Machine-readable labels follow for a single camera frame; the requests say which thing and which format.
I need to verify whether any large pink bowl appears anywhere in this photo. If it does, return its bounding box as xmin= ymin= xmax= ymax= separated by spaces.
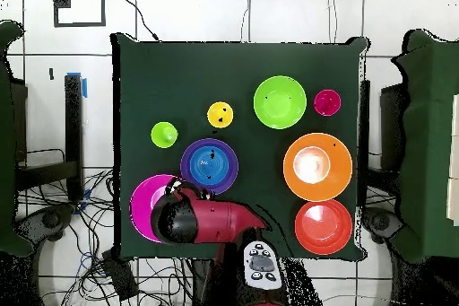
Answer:
xmin=129 ymin=173 xmax=178 ymax=244

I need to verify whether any red-orange bowl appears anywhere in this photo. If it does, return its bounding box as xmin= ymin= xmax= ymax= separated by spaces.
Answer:
xmin=294 ymin=198 xmax=353 ymax=256

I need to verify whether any black chair base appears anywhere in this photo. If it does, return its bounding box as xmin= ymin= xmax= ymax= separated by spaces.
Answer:
xmin=361 ymin=206 xmax=404 ymax=246
xmin=15 ymin=203 xmax=76 ymax=249

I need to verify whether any black floor box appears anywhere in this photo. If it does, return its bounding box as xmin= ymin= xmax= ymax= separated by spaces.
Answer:
xmin=100 ymin=248 xmax=140 ymax=302

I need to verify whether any black cable with plug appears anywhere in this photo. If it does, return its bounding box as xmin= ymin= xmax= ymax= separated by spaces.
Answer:
xmin=119 ymin=0 xmax=160 ymax=42

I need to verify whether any green cloth side table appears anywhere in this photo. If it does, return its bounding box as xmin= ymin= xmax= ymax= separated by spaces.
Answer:
xmin=392 ymin=29 xmax=459 ymax=264
xmin=0 ymin=20 xmax=34 ymax=258

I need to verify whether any large orange bowl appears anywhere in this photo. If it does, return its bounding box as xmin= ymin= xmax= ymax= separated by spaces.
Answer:
xmin=282 ymin=132 xmax=354 ymax=203

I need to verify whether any black metal frame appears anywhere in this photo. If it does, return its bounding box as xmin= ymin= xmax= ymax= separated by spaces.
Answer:
xmin=13 ymin=72 xmax=85 ymax=203
xmin=359 ymin=79 xmax=408 ymax=210

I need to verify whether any thin grey cable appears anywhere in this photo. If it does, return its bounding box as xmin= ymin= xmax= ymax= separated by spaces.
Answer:
xmin=326 ymin=0 xmax=338 ymax=44

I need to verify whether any red-pink cup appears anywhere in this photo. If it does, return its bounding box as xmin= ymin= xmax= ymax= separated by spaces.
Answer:
xmin=313 ymin=89 xmax=342 ymax=118

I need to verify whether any lime green cup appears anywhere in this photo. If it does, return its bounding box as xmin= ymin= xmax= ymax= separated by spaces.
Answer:
xmin=150 ymin=121 xmax=179 ymax=150

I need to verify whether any purple bowl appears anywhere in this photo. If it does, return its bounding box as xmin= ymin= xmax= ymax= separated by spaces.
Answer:
xmin=179 ymin=137 xmax=240 ymax=196

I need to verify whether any dark green tablecloth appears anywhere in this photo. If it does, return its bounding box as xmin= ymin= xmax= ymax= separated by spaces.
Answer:
xmin=111 ymin=31 xmax=370 ymax=261

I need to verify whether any tangle of cables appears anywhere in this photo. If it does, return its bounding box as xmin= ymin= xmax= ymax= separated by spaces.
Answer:
xmin=15 ymin=147 xmax=195 ymax=306

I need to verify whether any yellow cup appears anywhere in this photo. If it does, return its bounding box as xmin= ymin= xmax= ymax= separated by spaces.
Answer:
xmin=206 ymin=101 xmax=235 ymax=129

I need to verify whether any blue tape strip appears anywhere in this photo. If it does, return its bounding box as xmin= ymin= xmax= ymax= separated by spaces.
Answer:
xmin=66 ymin=71 xmax=88 ymax=99

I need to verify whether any small blue bowl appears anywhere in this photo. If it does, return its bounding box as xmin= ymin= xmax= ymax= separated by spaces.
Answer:
xmin=188 ymin=144 xmax=230 ymax=185

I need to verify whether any lime green bowl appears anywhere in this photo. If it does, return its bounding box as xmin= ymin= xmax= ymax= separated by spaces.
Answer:
xmin=253 ymin=74 xmax=307 ymax=130

